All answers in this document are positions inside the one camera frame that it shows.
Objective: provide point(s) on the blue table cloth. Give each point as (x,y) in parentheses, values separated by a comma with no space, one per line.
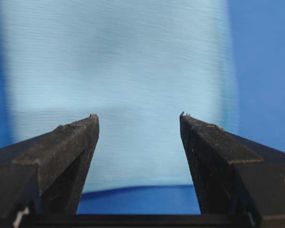
(257,35)

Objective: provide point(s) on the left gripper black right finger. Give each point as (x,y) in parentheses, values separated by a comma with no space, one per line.
(239,183)

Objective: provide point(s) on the light blue towel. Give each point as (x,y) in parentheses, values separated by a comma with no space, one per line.
(136,64)

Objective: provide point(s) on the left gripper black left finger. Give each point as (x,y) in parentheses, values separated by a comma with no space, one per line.
(46,174)

